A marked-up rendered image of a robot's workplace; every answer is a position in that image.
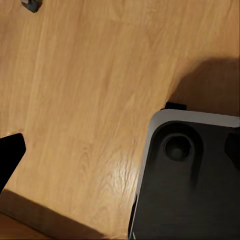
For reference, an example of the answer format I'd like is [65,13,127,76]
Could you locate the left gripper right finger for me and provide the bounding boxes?
[224,133,240,173]

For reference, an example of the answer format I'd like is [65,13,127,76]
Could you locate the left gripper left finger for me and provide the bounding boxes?
[0,133,26,193]

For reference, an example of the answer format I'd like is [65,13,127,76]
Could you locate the swivel chair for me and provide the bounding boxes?
[20,0,39,12]

